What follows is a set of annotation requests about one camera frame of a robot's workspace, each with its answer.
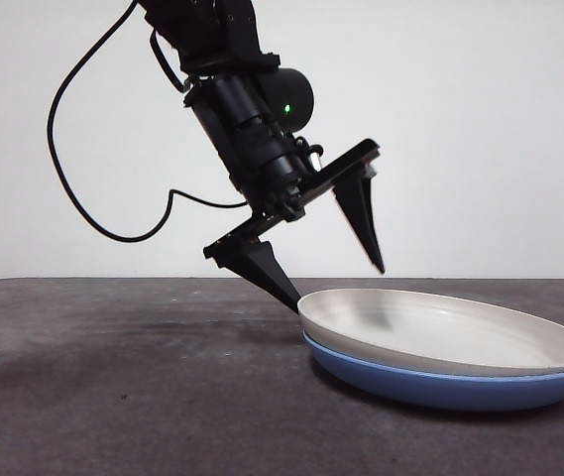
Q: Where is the white round plate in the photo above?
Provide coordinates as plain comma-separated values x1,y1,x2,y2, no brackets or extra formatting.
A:
296,288,564,377

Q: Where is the blue round plate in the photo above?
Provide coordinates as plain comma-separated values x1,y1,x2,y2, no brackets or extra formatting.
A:
302,329,564,413

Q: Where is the black cable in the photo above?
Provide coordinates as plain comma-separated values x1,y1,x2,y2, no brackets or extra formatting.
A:
47,0,251,244
149,28,186,93

